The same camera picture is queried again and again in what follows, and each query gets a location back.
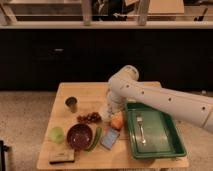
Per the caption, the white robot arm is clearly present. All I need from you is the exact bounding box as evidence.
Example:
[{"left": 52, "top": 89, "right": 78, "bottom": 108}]
[{"left": 107, "top": 65, "right": 213, "bottom": 133}]

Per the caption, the white plastic cup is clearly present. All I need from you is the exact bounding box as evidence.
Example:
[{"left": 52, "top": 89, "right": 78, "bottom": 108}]
[{"left": 99, "top": 107, "right": 111, "bottom": 122}]

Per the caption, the bunch of dark grapes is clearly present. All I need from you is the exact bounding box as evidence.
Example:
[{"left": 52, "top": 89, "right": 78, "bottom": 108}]
[{"left": 77, "top": 112, "right": 102, "bottom": 124}]

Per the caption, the orange carrot piece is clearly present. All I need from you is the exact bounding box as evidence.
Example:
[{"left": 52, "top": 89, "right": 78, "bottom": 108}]
[{"left": 111, "top": 112, "right": 124, "bottom": 130}]

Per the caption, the green cucumber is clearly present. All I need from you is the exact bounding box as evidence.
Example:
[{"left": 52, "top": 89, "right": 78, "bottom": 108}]
[{"left": 84, "top": 127, "right": 102, "bottom": 152}]

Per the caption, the silver metal fork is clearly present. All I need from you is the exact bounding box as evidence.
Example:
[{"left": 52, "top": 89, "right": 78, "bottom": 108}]
[{"left": 136, "top": 116, "right": 146, "bottom": 145}]

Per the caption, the blue sponge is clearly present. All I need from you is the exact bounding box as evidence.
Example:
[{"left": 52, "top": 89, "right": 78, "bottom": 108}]
[{"left": 101, "top": 128, "right": 120, "bottom": 150}]

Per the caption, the wooden table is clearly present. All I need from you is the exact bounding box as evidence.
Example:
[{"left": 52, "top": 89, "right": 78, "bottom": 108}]
[{"left": 37, "top": 82, "right": 189, "bottom": 171}]

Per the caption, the dark red bowl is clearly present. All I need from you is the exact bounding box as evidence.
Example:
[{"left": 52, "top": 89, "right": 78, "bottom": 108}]
[{"left": 66, "top": 124, "right": 93, "bottom": 150}]

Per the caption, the green apple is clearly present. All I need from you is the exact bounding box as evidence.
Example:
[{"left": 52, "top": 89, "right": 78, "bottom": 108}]
[{"left": 49, "top": 127, "right": 64, "bottom": 144}]

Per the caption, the green plastic tray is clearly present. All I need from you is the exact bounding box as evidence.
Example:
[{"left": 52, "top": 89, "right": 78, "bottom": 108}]
[{"left": 125, "top": 102, "right": 186, "bottom": 160}]

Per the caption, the brown wooden block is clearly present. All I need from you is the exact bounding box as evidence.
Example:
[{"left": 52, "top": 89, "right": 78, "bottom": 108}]
[{"left": 49, "top": 150, "right": 75, "bottom": 164}]

